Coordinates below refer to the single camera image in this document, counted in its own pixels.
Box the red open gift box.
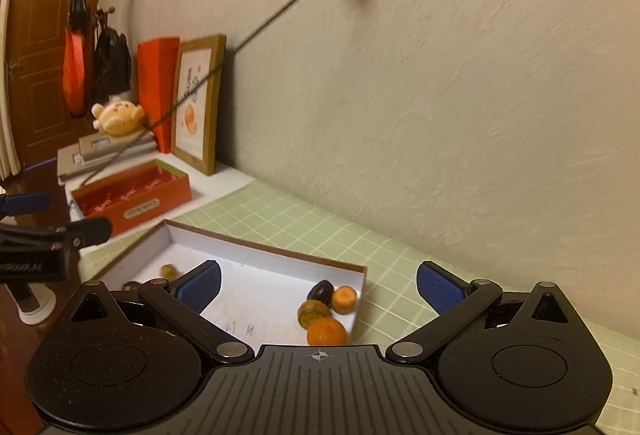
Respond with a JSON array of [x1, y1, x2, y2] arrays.
[[72, 160, 192, 237]]

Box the small orange fruit front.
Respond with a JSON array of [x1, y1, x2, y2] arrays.
[[331, 285, 358, 315]]

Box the brown wooden door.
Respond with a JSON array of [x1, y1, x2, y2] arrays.
[[6, 0, 91, 168]]

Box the small orange fruit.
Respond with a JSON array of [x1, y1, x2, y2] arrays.
[[331, 285, 358, 315], [160, 264, 179, 281]]

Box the wooden framed orange picture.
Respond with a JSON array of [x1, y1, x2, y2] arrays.
[[171, 34, 227, 176]]

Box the white shallow cardboard tray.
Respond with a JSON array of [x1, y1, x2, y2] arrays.
[[93, 221, 367, 349]]

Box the small orange tangerine piece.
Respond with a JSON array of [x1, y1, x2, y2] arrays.
[[122, 281, 142, 293]]

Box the yellow plush toy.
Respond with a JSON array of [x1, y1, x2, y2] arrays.
[[91, 97, 144, 137]]

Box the red paper envelope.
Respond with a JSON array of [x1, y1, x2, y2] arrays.
[[137, 37, 180, 153]]

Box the black hanging bag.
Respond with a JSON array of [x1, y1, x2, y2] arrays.
[[93, 26, 132, 103]]

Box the dark brown date fruit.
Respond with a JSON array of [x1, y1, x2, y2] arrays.
[[307, 280, 334, 307]]

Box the white round base object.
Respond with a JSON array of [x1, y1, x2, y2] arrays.
[[15, 283, 56, 325]]

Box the orange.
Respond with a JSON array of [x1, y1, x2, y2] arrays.
[[306, 317, 348, 347]]

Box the black power cable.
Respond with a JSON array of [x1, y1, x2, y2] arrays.
[[79, 0, 386, 188]]

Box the red hanging bag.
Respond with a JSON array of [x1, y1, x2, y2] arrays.
[[62, 0, 91, 117]]

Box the small greenish kumquat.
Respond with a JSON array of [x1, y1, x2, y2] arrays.
[[297, 299, 332, 330]]

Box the grey stacked books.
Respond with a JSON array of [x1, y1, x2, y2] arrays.
[[56, 132, 139, 184]]

